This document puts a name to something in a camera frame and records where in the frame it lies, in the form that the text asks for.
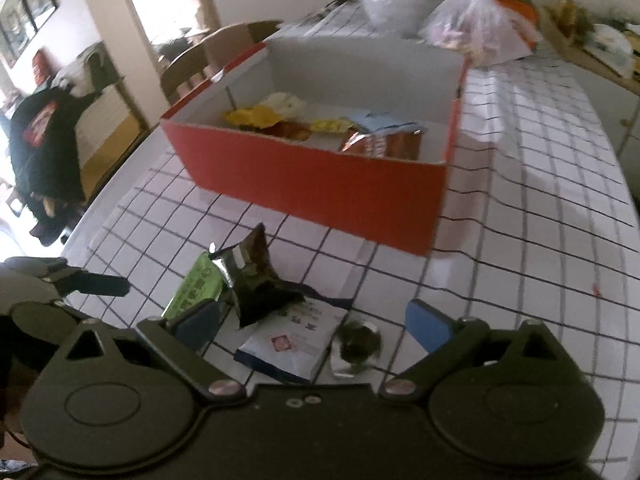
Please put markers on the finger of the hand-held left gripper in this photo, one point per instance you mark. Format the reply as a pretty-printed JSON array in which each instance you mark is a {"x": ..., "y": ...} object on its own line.
[
  {"x": 95, "y": 284},
  {"x": 30, "y": 264}
]

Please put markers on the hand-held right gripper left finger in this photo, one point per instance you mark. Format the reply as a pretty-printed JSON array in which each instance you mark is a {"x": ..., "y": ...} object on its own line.
[{"x": 202, "y": 322}]

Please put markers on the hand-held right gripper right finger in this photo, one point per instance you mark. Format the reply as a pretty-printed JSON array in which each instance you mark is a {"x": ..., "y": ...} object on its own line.
[{"x": 427, "y": 329}]

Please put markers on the green snack packet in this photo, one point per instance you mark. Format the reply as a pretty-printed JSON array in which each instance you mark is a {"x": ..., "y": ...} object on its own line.
[{"x": 197, "y": 280}]

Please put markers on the dark shiny snack packet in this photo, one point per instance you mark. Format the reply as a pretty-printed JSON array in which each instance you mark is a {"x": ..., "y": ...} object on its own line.
[{"x": 255, "y": 280}]

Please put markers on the small clear round packet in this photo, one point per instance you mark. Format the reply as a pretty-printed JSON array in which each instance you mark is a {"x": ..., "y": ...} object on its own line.
[{"x": 357, "y": 344}]

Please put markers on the white and blue snack packet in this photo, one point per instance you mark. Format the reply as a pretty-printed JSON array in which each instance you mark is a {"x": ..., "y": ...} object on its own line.
[{"x": 295, "y": 340}]

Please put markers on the red cardboard box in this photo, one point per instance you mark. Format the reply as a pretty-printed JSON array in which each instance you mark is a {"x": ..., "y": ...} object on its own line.
[{"x": 325, "y": 185}]

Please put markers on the orange striped snack packet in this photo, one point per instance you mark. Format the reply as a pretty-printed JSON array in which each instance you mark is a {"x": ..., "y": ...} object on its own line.
[{"x": 385, "y": 146}]

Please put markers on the yellow snack packet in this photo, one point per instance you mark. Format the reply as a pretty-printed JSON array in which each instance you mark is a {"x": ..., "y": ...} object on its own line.
[{"x": 250, "y": 117}]

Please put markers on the light blue snack packet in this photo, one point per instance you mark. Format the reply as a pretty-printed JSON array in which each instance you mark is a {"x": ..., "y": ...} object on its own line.
[{"x": 380, "y": 121}]

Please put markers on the small pale yellow packet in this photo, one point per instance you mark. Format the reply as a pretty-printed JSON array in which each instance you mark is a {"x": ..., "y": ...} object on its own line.
[{"x": 330, "y": 125}]

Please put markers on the cream snack packet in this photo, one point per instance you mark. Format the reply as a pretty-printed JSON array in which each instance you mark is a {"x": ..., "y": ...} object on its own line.
[{"x": 285, "y": 102}]

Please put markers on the black garment with red print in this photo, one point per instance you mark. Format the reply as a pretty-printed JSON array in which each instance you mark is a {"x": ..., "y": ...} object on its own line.
[{"x": 45, "y": 160}]

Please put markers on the checked white tablecloth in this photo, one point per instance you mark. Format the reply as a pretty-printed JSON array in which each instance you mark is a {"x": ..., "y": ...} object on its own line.
[{"x": 525, "y": 210}]

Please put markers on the dark wooden chair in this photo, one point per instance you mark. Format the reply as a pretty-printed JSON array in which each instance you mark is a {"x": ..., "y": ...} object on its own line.
[{"x": 187, "y": 70}]

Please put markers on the plastic bag of sweets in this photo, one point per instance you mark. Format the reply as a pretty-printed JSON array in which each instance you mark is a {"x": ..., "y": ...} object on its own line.
[{"x": 475, "y": 30}]

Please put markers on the white cabinet with wooden top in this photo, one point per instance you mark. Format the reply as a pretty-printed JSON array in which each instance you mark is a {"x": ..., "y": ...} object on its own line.
[{"x": 610, "y": 85}]

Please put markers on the green and orange box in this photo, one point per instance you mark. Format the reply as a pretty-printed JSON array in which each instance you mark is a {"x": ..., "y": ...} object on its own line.
[{"x": 520, "y": 5}]

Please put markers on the framed wall picture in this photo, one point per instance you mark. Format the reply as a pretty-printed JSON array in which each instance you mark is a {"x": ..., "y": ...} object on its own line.
[{"x": 25, "y": 10}]

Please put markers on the wooden door frame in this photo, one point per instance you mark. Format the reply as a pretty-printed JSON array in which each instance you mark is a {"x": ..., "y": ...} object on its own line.
[{"x": 205, "y": 0}]

